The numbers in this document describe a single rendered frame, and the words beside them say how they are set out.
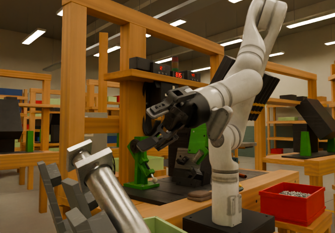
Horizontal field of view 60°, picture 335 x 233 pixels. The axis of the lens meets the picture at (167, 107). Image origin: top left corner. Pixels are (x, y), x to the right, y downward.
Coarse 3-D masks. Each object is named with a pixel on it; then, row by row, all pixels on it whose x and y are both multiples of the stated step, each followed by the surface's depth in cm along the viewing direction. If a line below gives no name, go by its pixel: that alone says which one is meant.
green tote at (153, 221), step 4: (156, 216) 86; (144, 220) 83; (148, 220) 83; (152, 220) 84; (156, 220) 84; (160, 220) 82; (164, 220) 82; (148, 224) 83; (152, 224) 84; (156, 224) 84; (160, 224) 82; (164, 224) 80; (168, 224) 78; (152, 228) 84; (156, 228) 84; (160, 228) 82; (164, 228) 80; (168, 228) 78; (172, 228) 76; (176, 228) 75; (152, 232) 84; (156, 232) 84; (160, 232) 82; (164, 232) 80; (168, 232) 78; (172, 232) 76; (176, 232) 75; (180, 232) 73; (184, 232) 73
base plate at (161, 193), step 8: (248, 176) 189; (256, 176) 189; (160, 184) 163; (168, 184) 163; (208, 184) 163; (128, 192) 143; (136, 192) 143; (144, 192) 143; (152, 192) 143; (160, 192) 143; (168, 192) 143; (176, 192) 143; (184, 192) 143; (144, 200) 132; (152, 200) 129; (160, 200) 128; (168, 200) 128; (176, 200) 128
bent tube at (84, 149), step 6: (78, 144) 45; (84, 144) 45; (90, 144) 46; (72, 150) 44; (78, 150) 45; (84, 150) 46; (90, 150) 47; (66, 156) 45; (72, 156) 45; (78, 156) 45; (84, 156) 45; (66, 162) 46; (72, 162) 45; (66, 168) 47; (72, 168) 47
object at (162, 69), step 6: (156, 66) 177; (162, 66) 181; (168, 66) 186; (156, 72) 177; (162, 72) 180; (168, 72) 185; (186, 72) 201; (192, 72) 205; (186, 78) 200; (192, 78) 205; (198, 78) 210
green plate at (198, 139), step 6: (198, 126) 169; (204, 126) 166; (192, 132) 171; (198, 132) 168; (204, 132) 165; (192, 138) 169; (198, 138) 166; (204, 138) 164; (192, 144) 168; (198, 144) 165; (204, 144) 163; (192, 150) 167
